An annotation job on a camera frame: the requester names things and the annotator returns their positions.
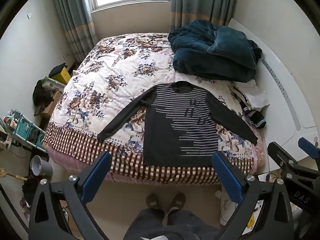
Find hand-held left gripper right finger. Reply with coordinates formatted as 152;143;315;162
212;151;294;240

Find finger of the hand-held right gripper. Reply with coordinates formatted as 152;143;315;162
267;142;303;174
298;137;320;158

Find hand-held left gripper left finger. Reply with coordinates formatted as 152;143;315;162
28;151;112;240

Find black grey-striped sweater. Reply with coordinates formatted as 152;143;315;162
97;81;258;167

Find white clothes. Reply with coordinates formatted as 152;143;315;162
232;79;270;111

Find grey cup-shaped bin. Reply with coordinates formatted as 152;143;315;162
30;155;54;178

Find person's right slipper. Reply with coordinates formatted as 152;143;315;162
168;192;186;212

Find person's slipper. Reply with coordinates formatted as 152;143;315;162
168;192;186;212
146;193;164;211

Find person's left slipper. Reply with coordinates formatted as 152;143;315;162
146;193;164;211

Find person's dark pants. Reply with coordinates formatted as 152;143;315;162
124;209;221;240

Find cardboard box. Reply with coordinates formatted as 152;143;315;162
40;90;63;119

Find white headboard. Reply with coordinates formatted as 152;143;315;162
229;17;320;161

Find teal storage rack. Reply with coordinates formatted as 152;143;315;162
4;109;49;153

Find black cloth bundle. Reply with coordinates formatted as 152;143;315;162
32;79;55;108

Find white plastic basket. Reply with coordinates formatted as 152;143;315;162
44;77;66;92

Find yellow box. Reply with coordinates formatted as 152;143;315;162
53;66;72;85

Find floral plush blanket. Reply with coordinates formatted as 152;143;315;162
43;32;265;186

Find dark teal plush blanket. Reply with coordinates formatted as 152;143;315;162
167;19;263;83

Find grey-blue curtain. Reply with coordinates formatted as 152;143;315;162
51;0;99;63
170;0;239;32

